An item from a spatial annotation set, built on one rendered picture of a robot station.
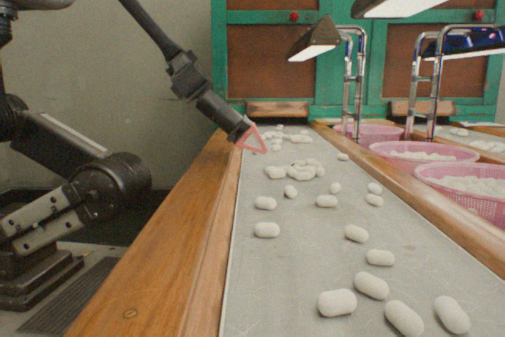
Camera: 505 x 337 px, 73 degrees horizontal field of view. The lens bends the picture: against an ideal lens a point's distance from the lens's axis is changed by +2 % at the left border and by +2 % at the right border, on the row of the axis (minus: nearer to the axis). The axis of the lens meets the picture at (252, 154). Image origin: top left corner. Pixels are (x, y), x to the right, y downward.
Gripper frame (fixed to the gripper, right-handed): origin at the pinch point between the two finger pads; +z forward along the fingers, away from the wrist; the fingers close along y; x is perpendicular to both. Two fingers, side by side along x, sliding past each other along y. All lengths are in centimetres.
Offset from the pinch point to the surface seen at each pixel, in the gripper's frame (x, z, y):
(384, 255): -5.7, 11.5, -46.1
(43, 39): 66, -147, 179
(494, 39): -67, 33, 24
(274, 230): 2.6, 2.4, -39.2
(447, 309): -7, 13, -56
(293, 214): 1.0, 6.1, -30.0
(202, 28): -16, -65, 178
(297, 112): -14, 12, 78
